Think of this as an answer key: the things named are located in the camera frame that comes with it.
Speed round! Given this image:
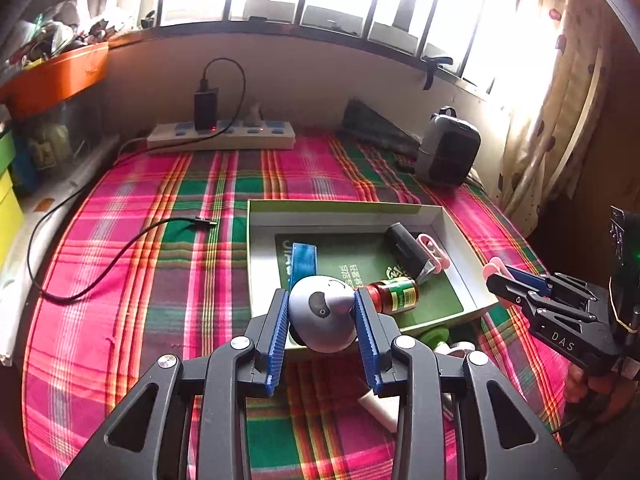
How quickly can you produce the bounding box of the white shallow box tray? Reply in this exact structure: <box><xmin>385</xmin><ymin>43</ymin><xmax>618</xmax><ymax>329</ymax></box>
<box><xmin>246</xmin><ymin>199</ymin><xmax>501</xmax><ymax>361</ymax></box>

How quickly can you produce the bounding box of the pink green plaid blanket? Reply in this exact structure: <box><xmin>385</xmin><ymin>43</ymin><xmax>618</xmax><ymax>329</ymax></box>
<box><xmin>22</xmin><ymin>132</ymin><xmax>571</xmax><ymax>480</ymax></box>

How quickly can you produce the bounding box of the window with metal bars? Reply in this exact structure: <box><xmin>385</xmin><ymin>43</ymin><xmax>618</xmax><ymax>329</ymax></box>
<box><xmin>105</xmin><ymin>0</ymin><xmax>546</xmax><ymax>106</ymax></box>

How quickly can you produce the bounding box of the clear plastic storage bin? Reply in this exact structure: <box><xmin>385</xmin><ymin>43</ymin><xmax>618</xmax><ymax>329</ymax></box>
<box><xmin>15</xmin><ymin>95</ymin><xmax>121</xmax><ymax>181</ymax></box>

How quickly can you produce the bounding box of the white power strip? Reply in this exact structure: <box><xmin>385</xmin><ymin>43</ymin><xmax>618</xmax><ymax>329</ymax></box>
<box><xmin>146</xmin><ymin>120</ymin><xmax>297</xmax><ymax>153</ymax></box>

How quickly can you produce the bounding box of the person's right hand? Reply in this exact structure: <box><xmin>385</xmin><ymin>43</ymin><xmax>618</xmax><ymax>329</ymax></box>
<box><xmin>564</xmin><ymin>362</ymin><xmax>640</xmax><ymax>428</ymax></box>

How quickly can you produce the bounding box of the blue translucent usb device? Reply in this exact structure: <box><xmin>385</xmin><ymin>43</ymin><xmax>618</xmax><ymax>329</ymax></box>
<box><xmin>291</xmin><ymin>241</ymin><xmax>318</xmax><ymax>291</ymax></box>

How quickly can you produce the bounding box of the pink and white clip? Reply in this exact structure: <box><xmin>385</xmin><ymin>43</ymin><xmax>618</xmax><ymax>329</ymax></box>
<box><xmin>482</xmin><ymin>256</ymin><xmax>511</xmax><ymax>281</ymax></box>

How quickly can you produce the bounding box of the green cardboard shoe box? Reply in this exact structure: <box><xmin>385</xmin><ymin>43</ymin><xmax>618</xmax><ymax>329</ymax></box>
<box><xmin>0</xmin><ymin>132</ymin><xmax>18</xmax><ymax>181</ymax></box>

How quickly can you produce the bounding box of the black power adapter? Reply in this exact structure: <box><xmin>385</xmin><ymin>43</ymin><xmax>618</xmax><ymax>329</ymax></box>
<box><xmin>194</xmin><ymin>90</ymin><xmax>219</xmax><ymax>131</ymax></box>

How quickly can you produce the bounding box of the pink plastic clip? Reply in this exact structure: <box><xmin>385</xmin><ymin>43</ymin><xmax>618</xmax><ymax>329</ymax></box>
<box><xmin>416</xmin><ymin>232</ymin><xmax>451</xmax><ymax>274</ymax></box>

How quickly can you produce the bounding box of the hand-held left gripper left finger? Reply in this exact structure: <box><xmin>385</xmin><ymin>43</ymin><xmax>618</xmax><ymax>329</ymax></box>
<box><xmin>60</xmin><ymin>288</ymin><xmax>291</xmax><ymax>480</ymax></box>

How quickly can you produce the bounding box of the black charging cable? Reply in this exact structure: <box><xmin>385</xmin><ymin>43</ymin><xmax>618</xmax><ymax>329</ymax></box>
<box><xmin>32</xmin><ymin>58</ymin><xmax>247</xmax><ymax>305</ymax></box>

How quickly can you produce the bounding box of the yellow cardboard box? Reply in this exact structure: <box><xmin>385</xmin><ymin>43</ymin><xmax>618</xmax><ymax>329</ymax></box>
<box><xmin>0</xmin><ymin>175</ymin><xmax>25</xmax><ymax>271</ymax></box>

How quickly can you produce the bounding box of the orange storage box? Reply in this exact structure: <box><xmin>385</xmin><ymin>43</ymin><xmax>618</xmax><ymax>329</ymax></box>
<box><xmin>0</xmin><ymin>41</ymin><xmax>110</xmax><ymax>121</ymax></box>

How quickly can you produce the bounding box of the green round case white lid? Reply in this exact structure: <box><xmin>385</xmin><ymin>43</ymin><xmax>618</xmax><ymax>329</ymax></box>
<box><xmin>417</xmin><ymin>326</ymin><xmax>453</xmax><ymax>353</ymax></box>

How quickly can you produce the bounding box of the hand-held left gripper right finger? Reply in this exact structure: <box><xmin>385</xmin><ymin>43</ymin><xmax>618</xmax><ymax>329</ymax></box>
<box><xmin>353</xmin><ymin>290</ymin><xmax>581</xmax><ymax>480</ymax></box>

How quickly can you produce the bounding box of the brown bottle red cap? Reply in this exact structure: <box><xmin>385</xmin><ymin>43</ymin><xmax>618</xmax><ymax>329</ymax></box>
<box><xmin>367</xmin><ymin>279</ymin><xmax>420</xmax><ymax>315</ymax></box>

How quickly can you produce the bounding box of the grey and white panda toy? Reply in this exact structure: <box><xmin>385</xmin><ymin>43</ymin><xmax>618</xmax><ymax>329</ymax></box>
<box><xmin>289</xmin><ymin>275</ymin><xmax>358</xmax><ymax>353</ymax></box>

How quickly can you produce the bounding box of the blue box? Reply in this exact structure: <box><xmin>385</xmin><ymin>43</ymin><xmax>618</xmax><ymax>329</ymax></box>
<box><xmin>12</xmin><ymin>130</ymin><xmax>38</xmax><ymax>196</ymax></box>

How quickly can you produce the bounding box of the pile of plastic bags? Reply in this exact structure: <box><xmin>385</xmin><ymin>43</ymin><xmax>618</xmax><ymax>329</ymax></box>
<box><xmin>0</xmin><ymin>0</ymin><xmax>136</xmax><ymax>71</ymax></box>

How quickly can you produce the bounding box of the dark folded cloth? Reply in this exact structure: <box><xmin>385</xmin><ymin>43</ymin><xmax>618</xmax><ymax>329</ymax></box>
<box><xmin>341</xmin><ymin>97</ymin><xmax>426</xmax><ymax>156</ymax></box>

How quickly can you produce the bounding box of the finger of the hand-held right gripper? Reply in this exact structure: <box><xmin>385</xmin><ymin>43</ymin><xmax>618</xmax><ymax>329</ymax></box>
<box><xmin>504</xmin><ymin>266</ymin><xmax>599</xmax><ymax>302</ymax></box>
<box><xmin>486</xmin><ymin>275</ymin><xmax>607</xmax><ymax>322</ymax></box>

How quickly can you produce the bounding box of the cream heart-print curtain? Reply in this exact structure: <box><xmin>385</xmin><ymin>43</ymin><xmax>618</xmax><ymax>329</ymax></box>
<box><xmin>500</xmin><ymin>0</ymin><xmax>621</xmax><ymax>241</ymax></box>

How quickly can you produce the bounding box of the black flashlight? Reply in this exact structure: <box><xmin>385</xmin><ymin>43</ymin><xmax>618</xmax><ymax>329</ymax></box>
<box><xmin>384</xmin><ymin>222</ymin><xmax>436</xmax><ymax>285</ymax></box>

